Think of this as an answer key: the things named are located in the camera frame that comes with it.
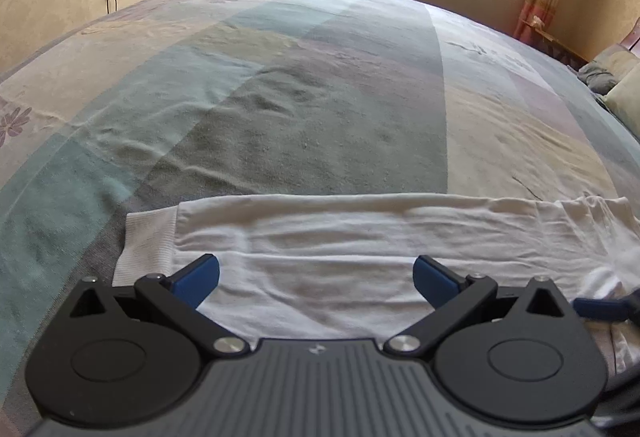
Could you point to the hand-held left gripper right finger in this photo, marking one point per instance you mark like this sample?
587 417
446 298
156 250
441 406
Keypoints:
435 282

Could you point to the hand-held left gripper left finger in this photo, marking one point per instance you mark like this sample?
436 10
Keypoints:
197 279

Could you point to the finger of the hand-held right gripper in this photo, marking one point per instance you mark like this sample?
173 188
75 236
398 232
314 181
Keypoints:
602 309

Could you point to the white printed sweatshirt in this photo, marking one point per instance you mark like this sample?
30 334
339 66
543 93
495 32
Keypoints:
325 242

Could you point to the pale patchwork pillow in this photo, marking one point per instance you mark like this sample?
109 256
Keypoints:
625 102

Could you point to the grey crumpled cloth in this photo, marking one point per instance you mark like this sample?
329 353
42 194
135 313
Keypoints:
600 72

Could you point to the wooden bedside shelf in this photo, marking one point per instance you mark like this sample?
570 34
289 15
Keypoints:
555 39

